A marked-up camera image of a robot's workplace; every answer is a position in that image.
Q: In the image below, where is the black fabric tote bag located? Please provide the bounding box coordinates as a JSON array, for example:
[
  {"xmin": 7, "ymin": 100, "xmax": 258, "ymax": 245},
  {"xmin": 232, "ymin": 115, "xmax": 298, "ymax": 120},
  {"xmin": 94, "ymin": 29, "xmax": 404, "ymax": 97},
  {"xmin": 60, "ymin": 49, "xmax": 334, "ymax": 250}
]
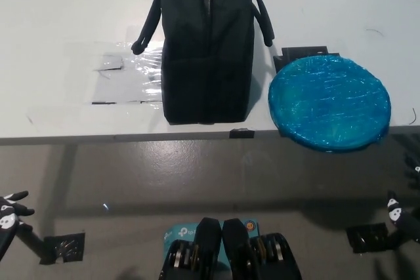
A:
[{"xmin": 131, "ymin": 0, "xmax": 276, "ymax": 127}]

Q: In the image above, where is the teal tp-link box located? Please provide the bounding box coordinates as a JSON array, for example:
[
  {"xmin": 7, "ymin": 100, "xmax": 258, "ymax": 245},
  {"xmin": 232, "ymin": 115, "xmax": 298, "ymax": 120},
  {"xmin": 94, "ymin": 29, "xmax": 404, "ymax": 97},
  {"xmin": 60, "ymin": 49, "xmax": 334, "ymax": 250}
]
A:
[{"xmin": 163, "ymin": 218, "xmax": 262, "ymax": 268}]

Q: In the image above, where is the blue plate stack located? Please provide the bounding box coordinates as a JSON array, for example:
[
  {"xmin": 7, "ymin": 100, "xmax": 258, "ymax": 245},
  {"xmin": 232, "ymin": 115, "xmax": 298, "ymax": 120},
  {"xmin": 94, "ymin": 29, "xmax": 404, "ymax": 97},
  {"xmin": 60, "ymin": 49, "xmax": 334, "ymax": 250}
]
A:
[{"xmin": 268, "ymin": 55, "xmax": 392, "ymax": 153}]

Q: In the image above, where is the black floor tape square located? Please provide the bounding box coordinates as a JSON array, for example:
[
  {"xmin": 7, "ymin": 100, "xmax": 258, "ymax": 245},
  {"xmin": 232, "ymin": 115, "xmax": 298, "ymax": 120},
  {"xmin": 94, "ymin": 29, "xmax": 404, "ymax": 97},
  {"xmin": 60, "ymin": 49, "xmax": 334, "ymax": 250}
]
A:
[
  {"xmin": 346, "ymin": 222, "xmax": 400, "ymax": 254},
  {"xmin": 39, "ymin": 232, "xmax": 86, "ymax": 265}
]

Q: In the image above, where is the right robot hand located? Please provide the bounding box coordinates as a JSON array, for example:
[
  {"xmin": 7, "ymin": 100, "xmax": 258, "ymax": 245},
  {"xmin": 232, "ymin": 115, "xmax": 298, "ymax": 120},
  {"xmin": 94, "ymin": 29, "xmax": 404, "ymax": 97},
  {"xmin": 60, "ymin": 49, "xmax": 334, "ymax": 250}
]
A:
[{"xmin": 386, "ymin": 154, "xmax": 420, "ymax": 251}]

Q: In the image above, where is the clear plastic film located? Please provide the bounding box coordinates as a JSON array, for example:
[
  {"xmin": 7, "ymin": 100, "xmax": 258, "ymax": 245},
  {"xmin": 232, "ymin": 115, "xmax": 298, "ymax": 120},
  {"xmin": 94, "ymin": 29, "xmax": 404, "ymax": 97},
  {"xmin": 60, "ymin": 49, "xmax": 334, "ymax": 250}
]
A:
[{"xmin": 26, "ymin": 24, "xmax": 165, "ymax": 123}]

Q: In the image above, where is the small black tape strip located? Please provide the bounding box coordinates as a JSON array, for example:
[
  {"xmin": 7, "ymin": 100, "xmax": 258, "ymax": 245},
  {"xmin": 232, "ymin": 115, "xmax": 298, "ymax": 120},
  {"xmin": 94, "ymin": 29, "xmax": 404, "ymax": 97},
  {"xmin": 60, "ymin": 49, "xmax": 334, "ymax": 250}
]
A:
[{"xmin": 228, "ymin": 127, "xmax": 256, "ymax": 139}]

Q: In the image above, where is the black stand leg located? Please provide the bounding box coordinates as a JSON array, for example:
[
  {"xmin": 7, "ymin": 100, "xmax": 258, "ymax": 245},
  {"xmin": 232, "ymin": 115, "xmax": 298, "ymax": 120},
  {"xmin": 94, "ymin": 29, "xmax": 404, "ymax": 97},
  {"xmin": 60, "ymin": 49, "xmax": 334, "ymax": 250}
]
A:
[{"xmin": 14, "ymin": 224, "xmax": 53, "ymax": 263}]

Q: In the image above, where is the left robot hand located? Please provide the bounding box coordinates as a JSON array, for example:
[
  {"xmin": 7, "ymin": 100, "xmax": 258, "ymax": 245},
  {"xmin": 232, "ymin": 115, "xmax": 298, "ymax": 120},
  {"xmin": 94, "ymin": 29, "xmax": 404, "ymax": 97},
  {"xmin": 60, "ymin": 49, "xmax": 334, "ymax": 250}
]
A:
[{"xmin": 0, "ymin": 191, "xmax": 35, "ymax": 245}]

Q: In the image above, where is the small grey tape piece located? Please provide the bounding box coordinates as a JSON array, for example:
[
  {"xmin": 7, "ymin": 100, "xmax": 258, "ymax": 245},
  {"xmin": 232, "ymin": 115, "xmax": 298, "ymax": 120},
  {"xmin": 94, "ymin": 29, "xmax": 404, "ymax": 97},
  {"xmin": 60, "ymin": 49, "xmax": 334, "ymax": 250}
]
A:
[{"xmin": 93, "ymin": 51, "xmax": 125, "ymax": 71}]

